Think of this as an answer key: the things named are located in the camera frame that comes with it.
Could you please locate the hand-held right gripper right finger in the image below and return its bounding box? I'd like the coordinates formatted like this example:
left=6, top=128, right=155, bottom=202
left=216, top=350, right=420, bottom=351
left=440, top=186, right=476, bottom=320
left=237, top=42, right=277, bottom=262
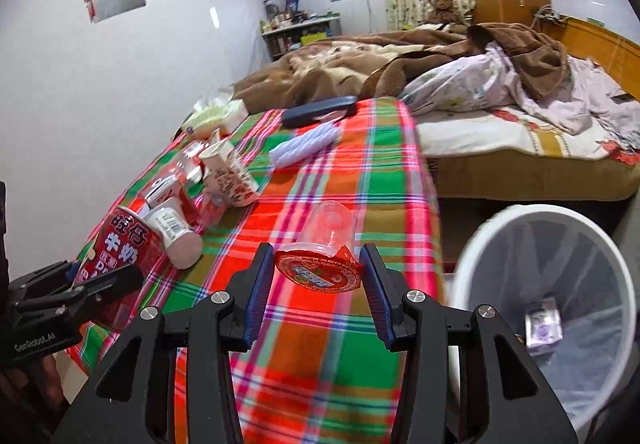
left=360, top=243, right=581, bottom=444

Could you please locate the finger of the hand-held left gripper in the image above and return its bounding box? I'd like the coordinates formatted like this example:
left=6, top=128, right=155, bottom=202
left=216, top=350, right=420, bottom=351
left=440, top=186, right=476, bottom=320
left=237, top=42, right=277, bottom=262
left=15, top=267, right=145, bottom=324
left=10, top=261, right=83, bottom=301

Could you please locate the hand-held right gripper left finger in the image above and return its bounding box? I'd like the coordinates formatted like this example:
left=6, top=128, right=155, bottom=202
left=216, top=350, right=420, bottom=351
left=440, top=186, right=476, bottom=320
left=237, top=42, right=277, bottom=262
left=52, top=243, right=276, bottom=444

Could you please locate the red milk can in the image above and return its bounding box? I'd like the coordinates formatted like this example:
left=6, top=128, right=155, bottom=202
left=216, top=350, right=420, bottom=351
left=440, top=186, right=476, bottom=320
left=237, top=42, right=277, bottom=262
left=80, top=207, right=166, bottom=330

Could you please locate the clear jelly cup red lid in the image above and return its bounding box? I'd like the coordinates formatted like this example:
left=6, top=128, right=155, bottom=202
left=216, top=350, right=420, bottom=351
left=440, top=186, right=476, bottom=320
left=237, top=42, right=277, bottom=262
left=274, top=201, right=363, bottom=292

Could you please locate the white round waste bin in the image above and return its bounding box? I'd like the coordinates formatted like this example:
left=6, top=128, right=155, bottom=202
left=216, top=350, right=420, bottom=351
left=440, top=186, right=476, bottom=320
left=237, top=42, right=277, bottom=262
left=444, top=204, right=637, bottom=435

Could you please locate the white foam wrap roll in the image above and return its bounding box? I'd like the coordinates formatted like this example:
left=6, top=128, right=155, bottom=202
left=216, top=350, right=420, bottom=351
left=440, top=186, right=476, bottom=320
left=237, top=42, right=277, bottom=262
left=269, top=121, right=342, bottom=169

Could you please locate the person's left hand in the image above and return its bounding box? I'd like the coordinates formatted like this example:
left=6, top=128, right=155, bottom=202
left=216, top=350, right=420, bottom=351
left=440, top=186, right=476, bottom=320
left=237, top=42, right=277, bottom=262
left=0, top=356, right=68, bottom=444

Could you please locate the small white yogurt bottle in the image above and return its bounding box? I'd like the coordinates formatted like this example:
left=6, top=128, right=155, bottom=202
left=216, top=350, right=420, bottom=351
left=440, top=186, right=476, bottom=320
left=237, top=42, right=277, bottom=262
left=147, top=197, right=203, bottom=270

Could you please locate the small pink clear bottle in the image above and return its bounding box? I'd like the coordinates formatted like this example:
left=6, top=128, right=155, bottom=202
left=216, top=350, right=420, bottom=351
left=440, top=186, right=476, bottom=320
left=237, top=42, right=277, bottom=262
left=197, top=189, right=231, bottom=230

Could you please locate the clear bottle red label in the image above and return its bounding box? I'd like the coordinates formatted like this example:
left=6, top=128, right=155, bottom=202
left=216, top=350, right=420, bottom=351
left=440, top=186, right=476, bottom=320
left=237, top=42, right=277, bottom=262
left=137, top=161, right=201, bottom=227

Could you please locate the plaid table cloth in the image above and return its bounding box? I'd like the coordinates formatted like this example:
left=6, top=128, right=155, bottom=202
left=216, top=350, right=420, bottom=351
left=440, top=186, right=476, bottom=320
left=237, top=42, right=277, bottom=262
left=65, top=97, right=451, bottom=444

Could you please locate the paper cup red print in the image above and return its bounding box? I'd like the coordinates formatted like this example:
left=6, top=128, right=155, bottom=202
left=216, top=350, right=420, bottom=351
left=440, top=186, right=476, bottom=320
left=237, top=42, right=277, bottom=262
left=200, top=139, right=261, bottom=207

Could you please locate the clear plastic bottle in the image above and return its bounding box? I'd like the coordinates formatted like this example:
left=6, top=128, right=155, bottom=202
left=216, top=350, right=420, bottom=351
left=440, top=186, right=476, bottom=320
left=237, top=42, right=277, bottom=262
left=175, top=139, right=211, bottom=185

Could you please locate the wooden bed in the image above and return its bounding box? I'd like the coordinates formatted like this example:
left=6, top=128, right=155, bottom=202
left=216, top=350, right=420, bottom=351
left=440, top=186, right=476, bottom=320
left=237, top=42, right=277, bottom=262
left=425, top=14, right=640, bottom=202

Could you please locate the green white tissue pack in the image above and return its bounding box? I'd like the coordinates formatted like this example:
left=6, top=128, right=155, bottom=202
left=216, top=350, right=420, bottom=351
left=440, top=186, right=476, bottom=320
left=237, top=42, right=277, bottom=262
left=181, top=97, right=249, bottom=140

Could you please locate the dark blue glasses case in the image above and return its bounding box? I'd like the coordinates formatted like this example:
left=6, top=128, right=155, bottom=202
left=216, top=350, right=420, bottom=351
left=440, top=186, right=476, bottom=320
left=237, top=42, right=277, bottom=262
left=281, top=95, right=358, bottom=129

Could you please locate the white rose bed sheet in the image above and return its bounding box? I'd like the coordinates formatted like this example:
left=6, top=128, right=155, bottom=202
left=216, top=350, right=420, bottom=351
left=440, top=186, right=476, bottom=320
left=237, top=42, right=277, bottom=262
left=415, top=104, right=640, bottom=162

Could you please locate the brown fleece blanket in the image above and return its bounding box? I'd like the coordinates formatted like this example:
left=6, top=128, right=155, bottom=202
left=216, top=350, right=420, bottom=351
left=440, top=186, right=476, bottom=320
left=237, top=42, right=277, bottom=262
left=232, top=22, right=571, bottom=115

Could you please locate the pale floral quilt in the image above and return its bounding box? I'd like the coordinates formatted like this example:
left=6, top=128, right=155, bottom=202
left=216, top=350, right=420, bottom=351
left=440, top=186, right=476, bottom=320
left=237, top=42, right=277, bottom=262
left=400, top=42, right=640, bottom=135

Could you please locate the white storage shelf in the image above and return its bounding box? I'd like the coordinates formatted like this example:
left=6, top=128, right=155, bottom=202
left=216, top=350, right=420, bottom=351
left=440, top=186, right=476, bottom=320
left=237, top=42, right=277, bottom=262
left=260, top=12, right=343, bottom=62

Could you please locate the group of bottles and jars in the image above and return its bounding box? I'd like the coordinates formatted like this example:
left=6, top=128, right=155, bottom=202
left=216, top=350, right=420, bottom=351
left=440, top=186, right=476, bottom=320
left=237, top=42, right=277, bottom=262
left=260, top=0, right=331, bottom=32

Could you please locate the brown teddy bear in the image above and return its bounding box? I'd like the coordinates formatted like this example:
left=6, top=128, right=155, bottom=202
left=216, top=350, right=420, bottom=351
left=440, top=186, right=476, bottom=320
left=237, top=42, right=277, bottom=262
left=422, top=0, right=473, bottom=32

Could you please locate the white power strip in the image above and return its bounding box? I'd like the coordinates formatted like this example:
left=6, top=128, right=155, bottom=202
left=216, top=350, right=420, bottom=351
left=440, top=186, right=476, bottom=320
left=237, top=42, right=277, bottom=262
left=532, top=4, right=566, bottom=24

